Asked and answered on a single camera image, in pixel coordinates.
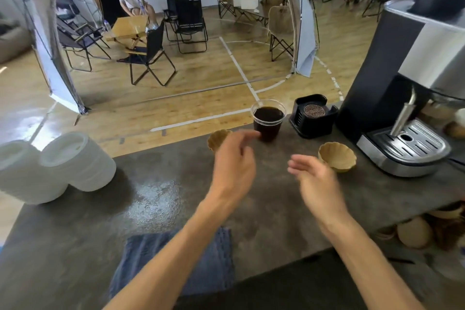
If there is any round beige filter stack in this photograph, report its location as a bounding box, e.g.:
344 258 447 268
395 216 434 249

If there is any small waffle bowl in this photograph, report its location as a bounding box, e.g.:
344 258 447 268
207 129 233 153

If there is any wooden folding table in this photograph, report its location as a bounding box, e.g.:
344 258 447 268
105 15 150 49

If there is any person's left forearm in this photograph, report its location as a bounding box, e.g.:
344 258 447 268
103 200 233 310

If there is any clear plastic cup of coffee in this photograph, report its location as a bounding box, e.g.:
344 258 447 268
251 99 287 143

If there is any silver tent canopy leg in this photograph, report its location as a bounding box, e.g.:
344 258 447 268
7 0 90 116
270 0 320 78

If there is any person's right hand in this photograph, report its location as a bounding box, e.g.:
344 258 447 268
288 154 351 230

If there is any black tamper holder box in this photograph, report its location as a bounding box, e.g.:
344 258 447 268
289 94 339 139

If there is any black and silver espresso machine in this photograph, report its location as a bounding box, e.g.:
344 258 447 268
336 0 465 178

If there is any blue cloth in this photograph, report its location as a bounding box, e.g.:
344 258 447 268
108 227 236 300

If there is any low table with white boxes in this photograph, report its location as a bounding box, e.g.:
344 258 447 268
232 0 270 27

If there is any person's left hand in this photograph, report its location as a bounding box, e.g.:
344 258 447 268
208 130 261 209

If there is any person's right forearm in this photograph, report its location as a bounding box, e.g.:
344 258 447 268
319 213 426 310

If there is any stack of white lids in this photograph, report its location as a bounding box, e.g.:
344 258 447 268
38 132 117 193
0 140 70 205

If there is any wide scalloped waffle bowl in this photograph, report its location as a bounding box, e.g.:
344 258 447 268
318 141 357 173

